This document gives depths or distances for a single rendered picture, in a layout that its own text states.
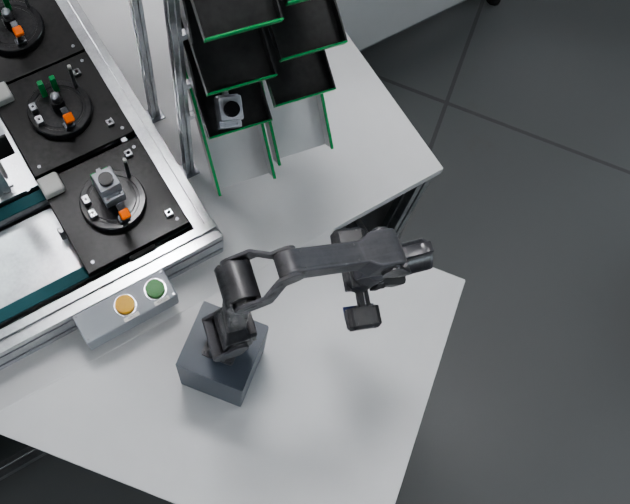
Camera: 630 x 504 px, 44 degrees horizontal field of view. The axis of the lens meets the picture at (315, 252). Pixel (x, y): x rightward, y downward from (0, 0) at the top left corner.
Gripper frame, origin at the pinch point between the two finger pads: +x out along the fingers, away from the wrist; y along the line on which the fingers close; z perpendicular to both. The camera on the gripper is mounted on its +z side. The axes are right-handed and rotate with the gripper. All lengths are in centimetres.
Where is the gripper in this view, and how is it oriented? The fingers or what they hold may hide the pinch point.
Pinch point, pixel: (347, 283)
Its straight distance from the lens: 146.6
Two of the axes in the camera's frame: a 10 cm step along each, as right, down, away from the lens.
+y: -1.7, -9.7, 2.0
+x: -2.5, 2.4, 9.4
